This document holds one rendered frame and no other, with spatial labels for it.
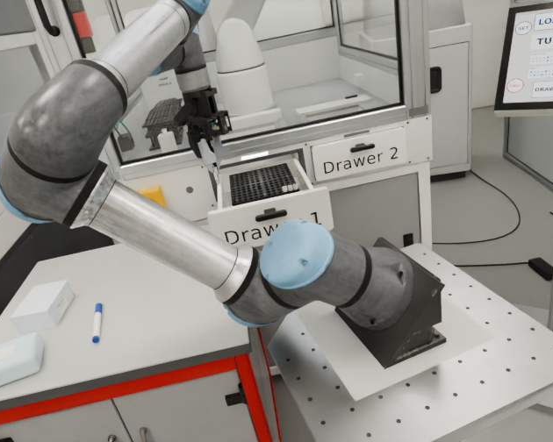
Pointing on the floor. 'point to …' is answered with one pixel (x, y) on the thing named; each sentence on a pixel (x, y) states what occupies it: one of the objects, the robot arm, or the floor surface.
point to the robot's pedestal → (321, 326)
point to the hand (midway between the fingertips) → (211, 166)
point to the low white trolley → (133, 361)
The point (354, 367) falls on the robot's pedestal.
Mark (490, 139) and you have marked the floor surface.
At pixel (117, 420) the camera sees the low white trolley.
